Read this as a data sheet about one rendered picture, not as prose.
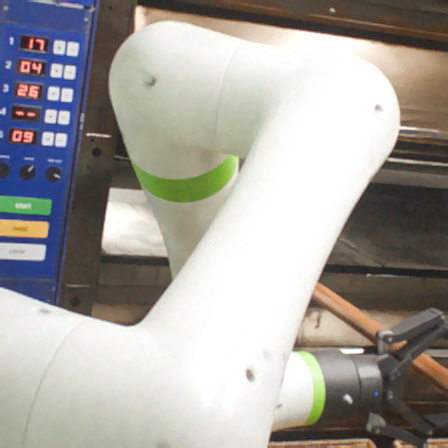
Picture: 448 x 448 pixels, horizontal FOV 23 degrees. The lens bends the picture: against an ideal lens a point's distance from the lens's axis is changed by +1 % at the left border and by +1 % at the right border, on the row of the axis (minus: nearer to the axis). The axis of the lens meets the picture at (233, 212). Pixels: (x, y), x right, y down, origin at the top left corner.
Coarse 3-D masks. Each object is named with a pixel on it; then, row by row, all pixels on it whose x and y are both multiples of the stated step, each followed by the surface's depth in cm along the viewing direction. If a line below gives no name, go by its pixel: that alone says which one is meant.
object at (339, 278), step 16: (112, 256) 191; (128, 256) 193; (144, 256) 195; (160, 256) 196; (112, 272) 187; (128, 272) 189; (144, 272) 190; (160, 272) 191; (336, 272) 206; (352, 272) 208; (368, 272) 210; (384, 272) 212; (400, 272) 215; (416, 272) 217; (432, 272) 219; (336, 288) 207; (352, 288) 208; (368, 288) 210; (384, 288) 211; (400, 288) 213; (416, 288) 214; (432, 288) 216
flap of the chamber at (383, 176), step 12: (120, 144) 181; (120, 156) 181; (240, 168) 175; (372, 180) 186; (384, 180) 187; (396, 180) 188; (408, 180) 189; (420, 180) 190; (432, 180) 191; (444, 180) 192
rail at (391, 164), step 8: (392, 160) 187; (400, 160) 188; (408, 160) 188; (384, 168) 187; (392, 168) 187; (400, 168) 188; (408, 168) 188; (416, 168) 189; (424, 168) 190; (432, 168) 191; (440, 168) 191
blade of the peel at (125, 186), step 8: (120, 168) 267; (128, 168) 269; (112, 176) 256; (120, 176) 258; (128, 176) 260; (136, 176) 261; (112, 184) 248; (120, 184) 249; (128, 184) 251; (136, 184) 252; (112, 192) 233; (120, 192) 233; (128, 192) 234; (136, 192) 235; (112, 200) 233; (120, 200) 234; (128, 200) 235; (136, 200) 236; (144, 200) 236
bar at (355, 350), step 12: (300, 348) 162; (312, 348) 163; (324, 348) 164; (336, 348) 165; (348, 348) 166; (360, 348) 167; (372, 348) 168; (432, 348) 173; (444, 348) 174; (444, 360) 173
